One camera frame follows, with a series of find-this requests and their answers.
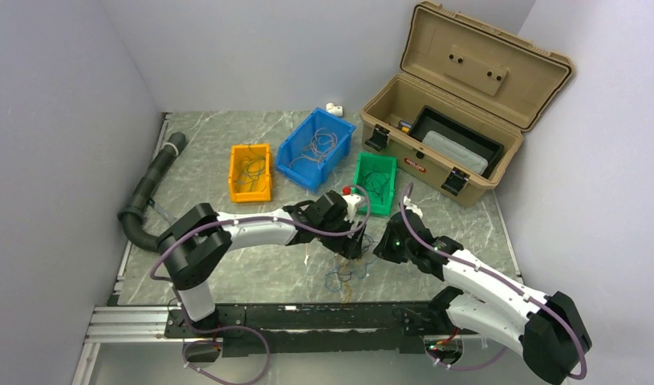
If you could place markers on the grey plastic case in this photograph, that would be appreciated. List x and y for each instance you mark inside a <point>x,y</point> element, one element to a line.
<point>455,152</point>

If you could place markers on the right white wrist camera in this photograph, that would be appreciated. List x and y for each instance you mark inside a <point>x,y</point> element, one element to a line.
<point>408,205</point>

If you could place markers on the orange plastic bin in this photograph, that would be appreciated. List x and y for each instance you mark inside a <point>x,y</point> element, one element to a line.
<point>250,176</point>

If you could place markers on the aluminium frame rail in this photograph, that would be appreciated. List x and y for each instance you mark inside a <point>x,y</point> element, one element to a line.
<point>130,330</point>

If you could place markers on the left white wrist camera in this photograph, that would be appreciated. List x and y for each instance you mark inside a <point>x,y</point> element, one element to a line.
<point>353,201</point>

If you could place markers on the green plastic bin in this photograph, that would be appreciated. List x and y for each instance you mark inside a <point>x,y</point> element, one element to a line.
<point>377,175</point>

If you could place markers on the tan plastic toolbox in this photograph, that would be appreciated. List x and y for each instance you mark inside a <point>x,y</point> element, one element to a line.
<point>488,79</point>

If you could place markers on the yellow blue battery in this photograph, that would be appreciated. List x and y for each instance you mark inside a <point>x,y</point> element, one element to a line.
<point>404,126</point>

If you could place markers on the black toolbox tray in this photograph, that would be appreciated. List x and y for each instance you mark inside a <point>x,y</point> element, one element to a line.
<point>431,120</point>

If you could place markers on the white plastic fitting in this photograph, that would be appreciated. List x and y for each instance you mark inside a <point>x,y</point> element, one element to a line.
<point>334,109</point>

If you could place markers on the silver wrench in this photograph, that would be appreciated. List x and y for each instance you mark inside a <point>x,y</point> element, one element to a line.
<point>161,211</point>

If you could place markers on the blue plastic bin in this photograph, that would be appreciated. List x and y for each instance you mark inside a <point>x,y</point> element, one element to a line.
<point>313,150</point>

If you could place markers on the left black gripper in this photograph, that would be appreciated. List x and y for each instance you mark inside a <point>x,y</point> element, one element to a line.
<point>347,247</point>

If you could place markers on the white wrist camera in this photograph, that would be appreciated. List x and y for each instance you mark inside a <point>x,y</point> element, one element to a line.
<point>408,205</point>
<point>353,201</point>

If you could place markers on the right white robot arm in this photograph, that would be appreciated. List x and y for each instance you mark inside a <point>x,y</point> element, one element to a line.
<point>546,330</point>

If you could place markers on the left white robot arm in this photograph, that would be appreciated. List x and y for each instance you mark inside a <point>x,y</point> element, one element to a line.
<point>193,247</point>

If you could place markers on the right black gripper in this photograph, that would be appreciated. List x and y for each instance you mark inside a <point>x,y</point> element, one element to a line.
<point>383,249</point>

